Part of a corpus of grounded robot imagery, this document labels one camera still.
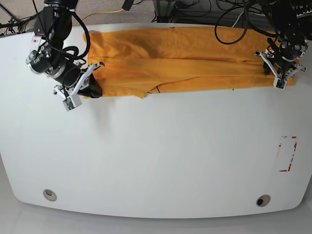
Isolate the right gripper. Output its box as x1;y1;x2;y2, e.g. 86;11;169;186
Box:
26;36;102;98

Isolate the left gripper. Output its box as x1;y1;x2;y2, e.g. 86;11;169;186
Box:
263;35;308;75

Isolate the yellow T-shirt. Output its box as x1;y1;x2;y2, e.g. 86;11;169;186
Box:
82;27;295;99

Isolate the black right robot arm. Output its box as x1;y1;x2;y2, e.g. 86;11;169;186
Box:
26;0;104;98

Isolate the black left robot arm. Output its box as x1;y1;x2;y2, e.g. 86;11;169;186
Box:
257;0;312;75

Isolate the red tape rectangle marking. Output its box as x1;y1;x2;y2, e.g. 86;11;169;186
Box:
276;136;298;172

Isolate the left table grommet hole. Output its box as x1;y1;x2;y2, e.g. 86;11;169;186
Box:
43;189;57;202

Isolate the table grommet hole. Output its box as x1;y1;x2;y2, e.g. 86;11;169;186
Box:
256;195;271;207
43;189;57;202

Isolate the right table grommet hole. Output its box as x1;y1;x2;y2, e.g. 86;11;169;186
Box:
256;195;271;207

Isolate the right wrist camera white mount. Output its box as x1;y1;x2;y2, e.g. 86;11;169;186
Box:
53;62;105;112

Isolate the yellow cable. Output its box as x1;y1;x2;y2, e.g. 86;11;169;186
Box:
82;8;123;21

